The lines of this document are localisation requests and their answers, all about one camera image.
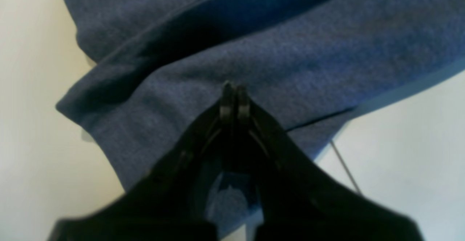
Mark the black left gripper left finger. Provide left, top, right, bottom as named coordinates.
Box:
left=48, top=82, right=236, bottom=241

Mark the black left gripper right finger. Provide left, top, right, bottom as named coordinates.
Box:
left=236, top=86, right=423, bottom=241

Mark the blue-grey T-shirt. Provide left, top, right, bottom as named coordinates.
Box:
left=56, top=0, right=464, bottom=239

